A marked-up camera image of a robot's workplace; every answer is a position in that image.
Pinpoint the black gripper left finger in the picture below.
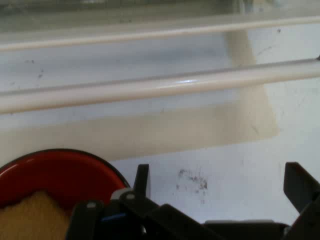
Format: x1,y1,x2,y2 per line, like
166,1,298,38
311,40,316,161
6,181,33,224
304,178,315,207
65,163,176,240

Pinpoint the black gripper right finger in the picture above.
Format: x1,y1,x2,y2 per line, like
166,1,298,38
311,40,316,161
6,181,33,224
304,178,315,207
283,161,320,240

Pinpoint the red round plate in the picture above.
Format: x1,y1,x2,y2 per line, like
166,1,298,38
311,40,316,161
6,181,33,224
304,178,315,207
0,148,131,213

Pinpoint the cream glass oven door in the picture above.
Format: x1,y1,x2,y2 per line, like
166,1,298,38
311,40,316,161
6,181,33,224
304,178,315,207
0,0,320,116

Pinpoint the tan bread slice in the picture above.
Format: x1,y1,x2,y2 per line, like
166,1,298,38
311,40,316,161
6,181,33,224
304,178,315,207
0,191,72,240

